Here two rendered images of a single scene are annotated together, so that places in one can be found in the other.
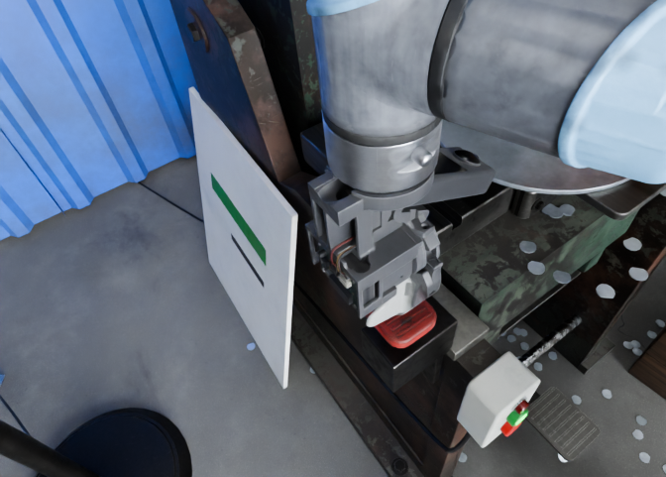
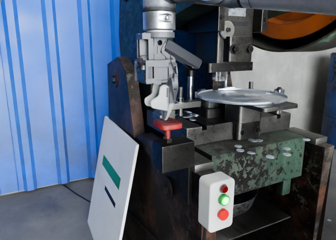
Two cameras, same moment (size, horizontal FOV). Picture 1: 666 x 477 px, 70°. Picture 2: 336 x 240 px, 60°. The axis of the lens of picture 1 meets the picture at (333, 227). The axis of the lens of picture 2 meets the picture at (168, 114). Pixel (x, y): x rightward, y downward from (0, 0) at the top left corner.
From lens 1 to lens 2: 0.53 m
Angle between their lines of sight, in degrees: 36
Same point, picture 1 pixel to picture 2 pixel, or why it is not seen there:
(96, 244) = (29, 207)
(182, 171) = (87, 183)
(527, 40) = not seen: outside the picture
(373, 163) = (153, 16)
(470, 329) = (204, 161)
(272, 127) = (135, 111)
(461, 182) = (186, 53)
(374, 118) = (153, 0)
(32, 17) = (48, 94)
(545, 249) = (246, 147)
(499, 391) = (213, 178)
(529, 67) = not seen: outside the picture
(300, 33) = not seen: hidden behind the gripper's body
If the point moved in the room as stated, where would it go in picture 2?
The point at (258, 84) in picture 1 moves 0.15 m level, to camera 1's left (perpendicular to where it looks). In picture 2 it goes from (133, 92) to (97, 92)
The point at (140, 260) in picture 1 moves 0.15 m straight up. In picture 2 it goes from (49, 216) to (47, 192)
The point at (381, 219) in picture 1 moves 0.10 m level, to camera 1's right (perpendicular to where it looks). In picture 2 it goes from (157, 50) to (200, 50)
